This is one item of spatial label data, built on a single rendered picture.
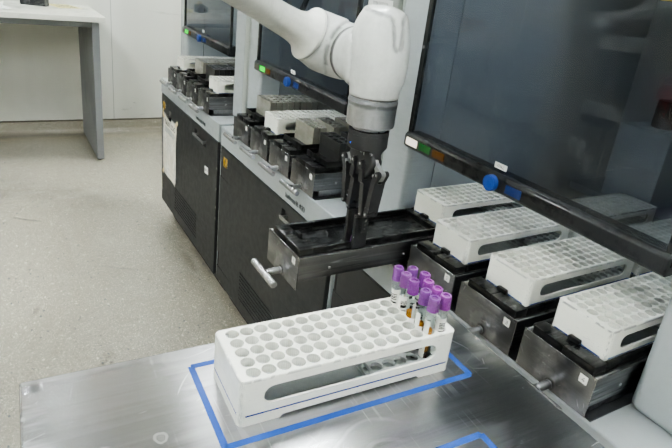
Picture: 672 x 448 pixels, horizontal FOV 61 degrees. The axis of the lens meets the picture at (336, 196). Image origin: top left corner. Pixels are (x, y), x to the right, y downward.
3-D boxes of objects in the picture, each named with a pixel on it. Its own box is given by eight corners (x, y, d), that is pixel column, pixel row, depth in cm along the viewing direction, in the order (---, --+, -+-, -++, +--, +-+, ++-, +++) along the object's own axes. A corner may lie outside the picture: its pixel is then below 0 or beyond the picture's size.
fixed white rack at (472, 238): (530, 229, 131) (536, 204, 128) (565, 248, 123) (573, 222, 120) (429, 247, 116) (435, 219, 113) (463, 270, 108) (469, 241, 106)
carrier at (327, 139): (344, 165, 153) (347, 144, 151) (338, 165, 152) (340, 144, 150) (324, 152, 162) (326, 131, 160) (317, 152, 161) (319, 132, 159)
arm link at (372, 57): (415, 102, 101) (373, 86, 111) (430, 10, 95) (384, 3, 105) (365, 103, 95) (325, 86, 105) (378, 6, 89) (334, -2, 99)
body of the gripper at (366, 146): (399, 132, 102) (391, 180, 106) (373, 120, 109) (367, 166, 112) (364, 134, 99) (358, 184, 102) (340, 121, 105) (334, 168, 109)
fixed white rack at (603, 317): (654, 296, 107) (665, 267, 104) (708, 326, 99) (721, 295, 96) (548, 330, 92) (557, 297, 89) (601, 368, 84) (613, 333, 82)
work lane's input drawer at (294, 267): (501, 220, 152) (509, 189, 148) (542, 243, 141) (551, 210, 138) (246, 262, 115) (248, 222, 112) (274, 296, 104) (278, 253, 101)
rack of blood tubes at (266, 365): (406, 327, 85) (413, 292, 83) (448, 369, 77) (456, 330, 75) (211, 372, 71) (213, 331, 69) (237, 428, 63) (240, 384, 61)
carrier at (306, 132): (318, 148, 165) (320, 128, 163) (312, 148, 164) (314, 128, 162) (299, 136, 174) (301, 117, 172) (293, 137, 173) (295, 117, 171)
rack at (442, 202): (503, 201, 146) (508, 178, 144) (533, 216, 138) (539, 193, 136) (411, 214, 131) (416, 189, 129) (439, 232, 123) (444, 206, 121)
